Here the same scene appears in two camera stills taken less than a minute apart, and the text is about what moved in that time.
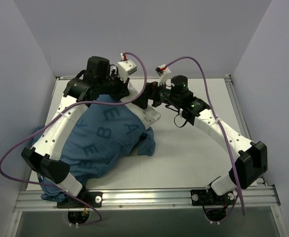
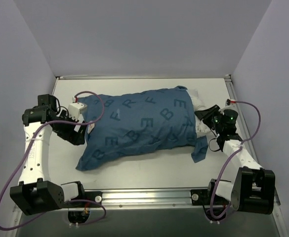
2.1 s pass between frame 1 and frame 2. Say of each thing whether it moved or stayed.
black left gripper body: moved
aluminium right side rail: stayed
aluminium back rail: stayed
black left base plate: stayed
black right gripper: moved
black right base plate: stayed
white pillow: moved
